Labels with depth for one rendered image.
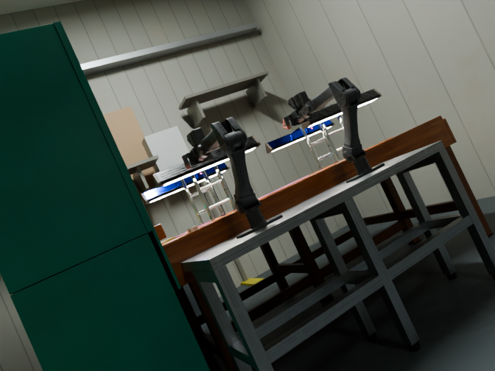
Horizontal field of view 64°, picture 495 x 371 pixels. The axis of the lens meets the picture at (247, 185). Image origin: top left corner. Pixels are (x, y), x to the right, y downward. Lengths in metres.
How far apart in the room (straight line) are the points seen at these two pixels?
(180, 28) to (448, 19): 2.83
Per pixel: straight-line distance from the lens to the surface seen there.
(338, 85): 1.83
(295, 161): 4.78
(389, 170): 1.74
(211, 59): 4.85
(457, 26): 3.45
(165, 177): 2.06
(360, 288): 1.57
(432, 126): 2.59
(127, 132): 4.26
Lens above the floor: 0.79
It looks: 2 degrees up
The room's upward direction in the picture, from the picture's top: 25 degrees counter-clockwise
